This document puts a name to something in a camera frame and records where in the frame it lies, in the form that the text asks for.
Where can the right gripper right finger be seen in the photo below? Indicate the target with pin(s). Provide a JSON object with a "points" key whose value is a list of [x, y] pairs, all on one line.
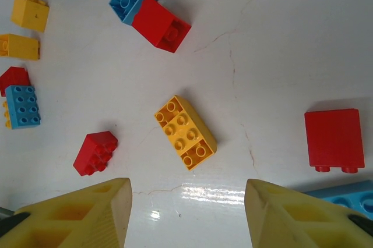
{"points": [[297, 224]]}

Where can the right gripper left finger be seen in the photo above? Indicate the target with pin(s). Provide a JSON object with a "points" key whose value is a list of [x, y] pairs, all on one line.
{"points": [[73, 224]]}

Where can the red lego brick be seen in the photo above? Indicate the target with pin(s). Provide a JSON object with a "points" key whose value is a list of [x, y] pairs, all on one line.
{"points": [[14, 77], [93, 152], [333, 137], [154, 21]]}

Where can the long yellow lego brick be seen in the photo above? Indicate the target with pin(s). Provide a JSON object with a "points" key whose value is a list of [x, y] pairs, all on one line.
{"points": [[183, 131]]}

